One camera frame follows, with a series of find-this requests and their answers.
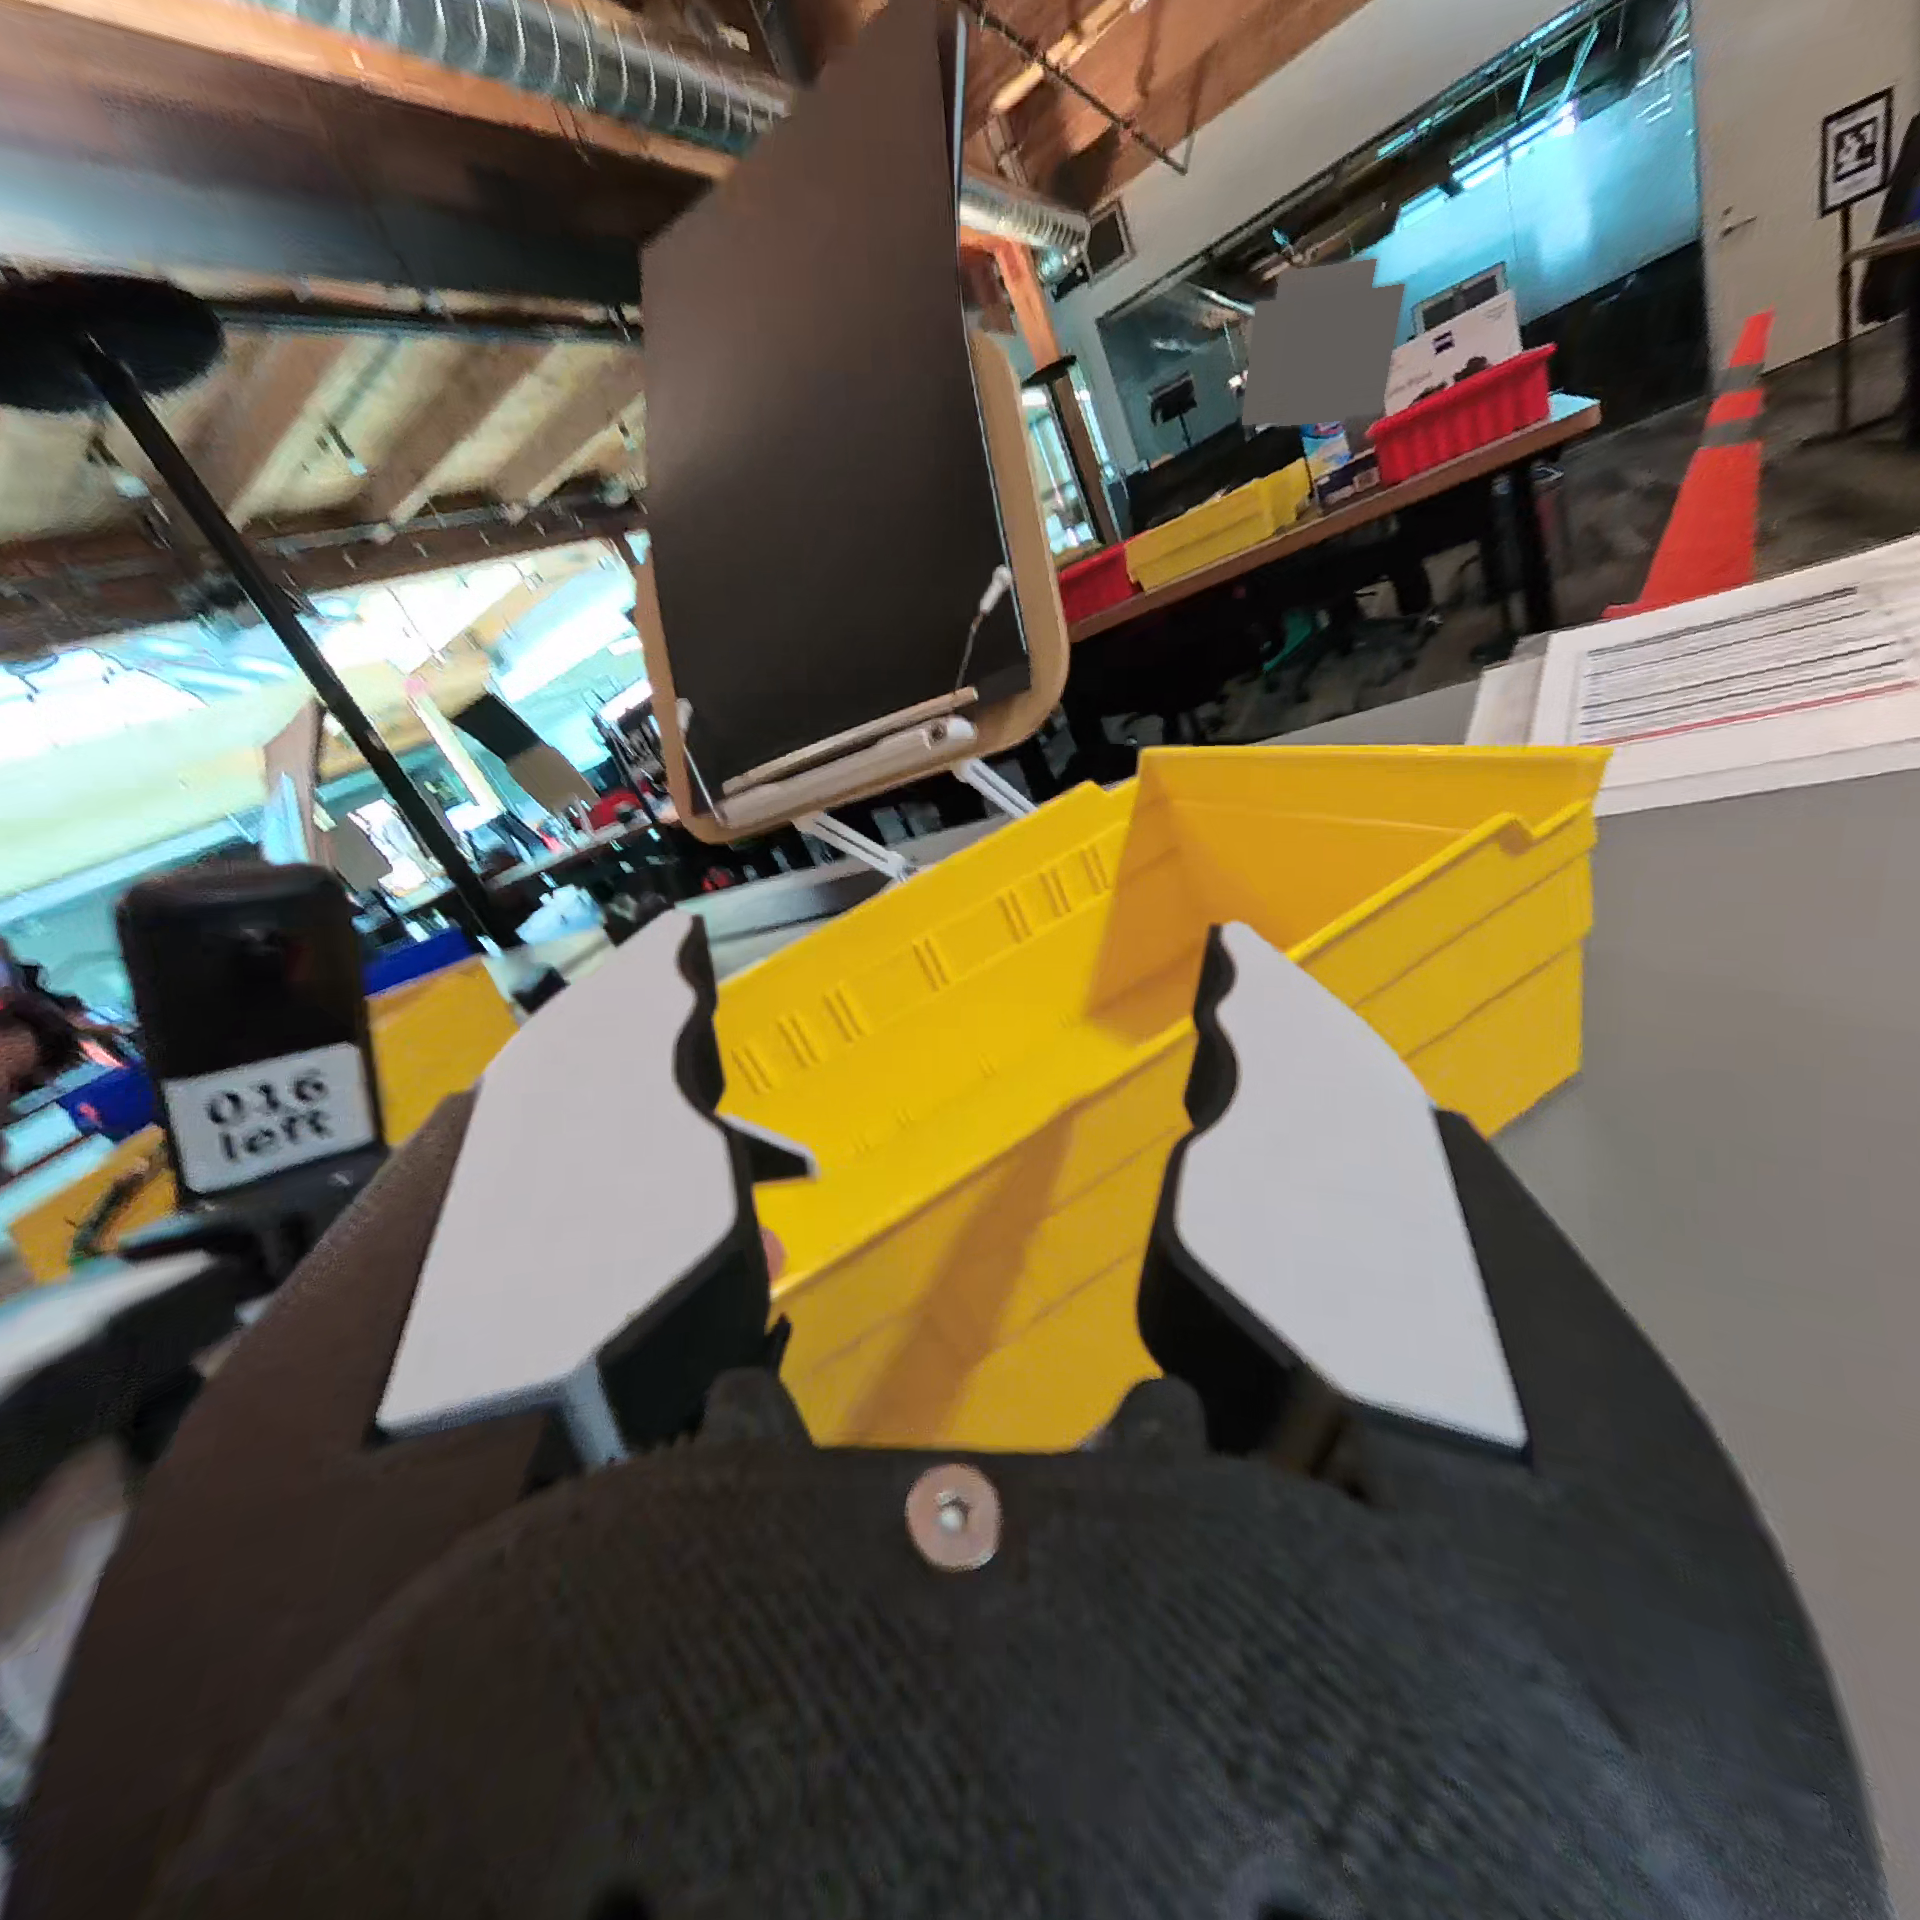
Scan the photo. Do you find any printed paper sheet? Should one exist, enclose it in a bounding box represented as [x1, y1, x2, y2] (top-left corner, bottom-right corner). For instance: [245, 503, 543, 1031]
[1468, 538, 1920, 816]

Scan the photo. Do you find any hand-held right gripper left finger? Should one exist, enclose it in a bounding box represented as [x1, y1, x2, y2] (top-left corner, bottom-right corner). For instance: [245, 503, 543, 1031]
[375, 908, 785, 1470]

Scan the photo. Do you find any orange traffic cone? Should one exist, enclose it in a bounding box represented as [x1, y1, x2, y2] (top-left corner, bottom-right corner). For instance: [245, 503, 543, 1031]
[1603, 311, 1783, 621]

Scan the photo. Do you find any marker sign on stand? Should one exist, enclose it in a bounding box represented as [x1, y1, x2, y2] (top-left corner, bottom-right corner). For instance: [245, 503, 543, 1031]
[1820, 88, 1898, 215]

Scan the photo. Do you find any black support pole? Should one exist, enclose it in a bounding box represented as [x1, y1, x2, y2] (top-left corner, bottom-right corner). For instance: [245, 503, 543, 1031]
[0, 277, 522, 951]

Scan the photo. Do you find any blue plastic bin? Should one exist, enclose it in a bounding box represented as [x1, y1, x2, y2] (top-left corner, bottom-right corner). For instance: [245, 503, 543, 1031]
[59, 927, 485, 1144]

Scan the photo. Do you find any wood framed black board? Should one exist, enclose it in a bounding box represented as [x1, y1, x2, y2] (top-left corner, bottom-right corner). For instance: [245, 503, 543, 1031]
[634, 0, 1073, 846]

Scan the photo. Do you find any silver spiral duct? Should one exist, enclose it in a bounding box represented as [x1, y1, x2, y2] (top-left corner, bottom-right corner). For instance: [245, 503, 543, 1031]
[270, 0, 1093, 261]

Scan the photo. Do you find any yellow plastic bin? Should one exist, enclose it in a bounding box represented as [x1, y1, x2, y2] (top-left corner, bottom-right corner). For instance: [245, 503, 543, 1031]
[710, 742, 1614, 1453]
[6, 959, 518, 1285]

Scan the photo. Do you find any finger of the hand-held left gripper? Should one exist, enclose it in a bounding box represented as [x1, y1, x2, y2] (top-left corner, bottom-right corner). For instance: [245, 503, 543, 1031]
[0, 1254, 226, 1393]

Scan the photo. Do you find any white cardboard box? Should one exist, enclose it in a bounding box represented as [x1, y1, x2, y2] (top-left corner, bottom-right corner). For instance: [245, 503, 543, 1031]
[1388, 293, 1521, 413]

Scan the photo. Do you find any wooden top table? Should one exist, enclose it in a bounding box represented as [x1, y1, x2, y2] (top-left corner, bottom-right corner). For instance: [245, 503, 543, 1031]
[1055, 392, 1605, 676]

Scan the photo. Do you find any small yellow bin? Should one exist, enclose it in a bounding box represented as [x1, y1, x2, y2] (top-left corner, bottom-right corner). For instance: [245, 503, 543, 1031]
[1125, 456, 1317, 590]

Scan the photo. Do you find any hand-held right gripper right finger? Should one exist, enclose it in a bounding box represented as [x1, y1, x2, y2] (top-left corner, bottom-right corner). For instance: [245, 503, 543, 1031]
[1140, 918, 1531, 1465]

